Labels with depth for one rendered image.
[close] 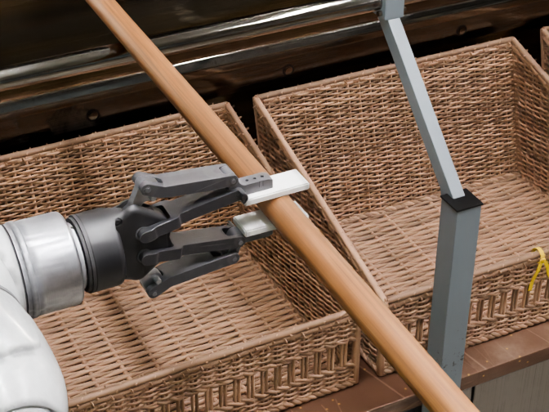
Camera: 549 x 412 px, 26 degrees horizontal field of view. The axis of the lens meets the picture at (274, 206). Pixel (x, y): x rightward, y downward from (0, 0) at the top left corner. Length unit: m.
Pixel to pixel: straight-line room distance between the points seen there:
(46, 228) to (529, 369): 1.11
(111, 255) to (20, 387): 0.23
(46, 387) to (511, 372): 1.19
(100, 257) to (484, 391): 1.02
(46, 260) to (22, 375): 0.19
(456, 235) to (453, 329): 0.17
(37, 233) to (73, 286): 0.06
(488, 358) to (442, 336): 0.22
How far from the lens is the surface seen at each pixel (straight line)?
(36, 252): 1.06
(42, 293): 1.07
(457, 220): 1.62
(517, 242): 2.20
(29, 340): 0.92
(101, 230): 1.09
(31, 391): 0.89
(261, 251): 2.07
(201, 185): 1.11
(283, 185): 1.16
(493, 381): 1.97
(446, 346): 1.76
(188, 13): 1.99
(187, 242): 1.14
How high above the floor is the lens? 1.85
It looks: 34 degrees down
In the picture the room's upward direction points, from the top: straight up
